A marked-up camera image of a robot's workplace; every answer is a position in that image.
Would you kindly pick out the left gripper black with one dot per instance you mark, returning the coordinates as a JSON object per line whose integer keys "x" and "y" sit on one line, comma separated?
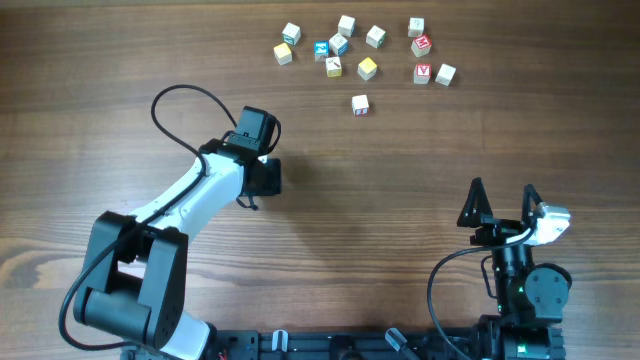
{"x": 270, "y": 187}

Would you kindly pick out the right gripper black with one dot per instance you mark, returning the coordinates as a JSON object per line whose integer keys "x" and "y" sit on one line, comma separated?
{"x": 496, "y": 229}

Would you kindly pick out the hammer picture yellow block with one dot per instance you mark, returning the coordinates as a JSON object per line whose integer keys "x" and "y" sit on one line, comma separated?
{"x": 333, "y": 67}

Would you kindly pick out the yellow top block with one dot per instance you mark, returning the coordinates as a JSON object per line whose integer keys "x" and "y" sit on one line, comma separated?
{"x": 367, "y": 69}

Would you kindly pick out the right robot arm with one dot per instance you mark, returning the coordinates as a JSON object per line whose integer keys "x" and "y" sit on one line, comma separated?
{"x": 530, "y": 296}

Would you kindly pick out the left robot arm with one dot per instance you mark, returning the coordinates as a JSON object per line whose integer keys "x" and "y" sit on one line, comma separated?
{"x": 133, "y": 280}

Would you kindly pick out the yellow block far left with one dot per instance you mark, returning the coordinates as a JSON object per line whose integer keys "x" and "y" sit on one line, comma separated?
{"x": 283, "y": 54}

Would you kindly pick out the teal framed white block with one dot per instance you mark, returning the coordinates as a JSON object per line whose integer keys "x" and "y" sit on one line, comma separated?
{"x": 291, "y": 34}

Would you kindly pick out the white block red letter side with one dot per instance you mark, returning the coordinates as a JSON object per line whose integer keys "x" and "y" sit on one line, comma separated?
{"x": 360, "y": 105}

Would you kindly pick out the blue letter block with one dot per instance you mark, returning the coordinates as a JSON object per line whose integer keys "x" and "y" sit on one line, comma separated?
{"x": 321, "y": 50}

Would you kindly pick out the white block blue side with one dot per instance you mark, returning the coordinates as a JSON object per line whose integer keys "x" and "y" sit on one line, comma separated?
{"x": 338, "y": 44}

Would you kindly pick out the white block top centre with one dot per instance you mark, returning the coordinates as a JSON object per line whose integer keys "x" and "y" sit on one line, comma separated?
{"x": 346, "y": 25}

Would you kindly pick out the plain white block right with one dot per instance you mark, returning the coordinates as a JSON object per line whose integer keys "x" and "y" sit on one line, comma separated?
{"x": 445, "y": 75}

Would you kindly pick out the white block green side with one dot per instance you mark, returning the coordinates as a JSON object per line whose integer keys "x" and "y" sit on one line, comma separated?
{"x": 375, "y": 36}

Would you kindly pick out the red letter V block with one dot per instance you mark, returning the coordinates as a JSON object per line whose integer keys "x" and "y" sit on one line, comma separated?
{"x": 422, "y": 73}

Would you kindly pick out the red letter M block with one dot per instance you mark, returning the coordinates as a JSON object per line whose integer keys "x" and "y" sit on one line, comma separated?
{"x": 421, "y": 45}

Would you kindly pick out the white block top right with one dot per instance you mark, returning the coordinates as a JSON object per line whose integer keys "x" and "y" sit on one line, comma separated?
{"x": 416, "y": 27}

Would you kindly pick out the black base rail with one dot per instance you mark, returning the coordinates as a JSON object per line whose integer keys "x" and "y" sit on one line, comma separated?
{"x": 345, "y": 344}

